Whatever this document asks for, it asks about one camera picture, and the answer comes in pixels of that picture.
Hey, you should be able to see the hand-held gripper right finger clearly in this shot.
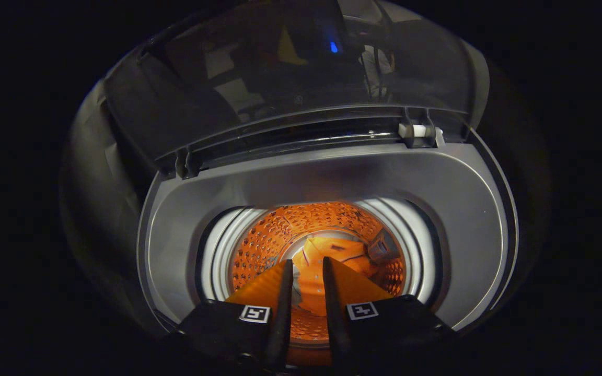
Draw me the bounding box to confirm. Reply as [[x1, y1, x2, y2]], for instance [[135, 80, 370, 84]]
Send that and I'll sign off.
[[322, 256, 458, 375]]

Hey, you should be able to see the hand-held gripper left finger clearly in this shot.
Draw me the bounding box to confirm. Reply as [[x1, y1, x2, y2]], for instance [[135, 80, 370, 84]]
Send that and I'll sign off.
[[175, 259, 295, 372]]

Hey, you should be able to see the yellow polo shirt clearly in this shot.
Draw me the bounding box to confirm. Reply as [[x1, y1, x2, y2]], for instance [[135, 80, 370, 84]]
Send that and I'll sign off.
[[291, 235, 381, 317]]

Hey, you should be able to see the grey washing machine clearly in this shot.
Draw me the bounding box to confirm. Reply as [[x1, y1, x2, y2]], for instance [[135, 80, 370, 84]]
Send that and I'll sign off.
[[136, 128, 520, 367]]

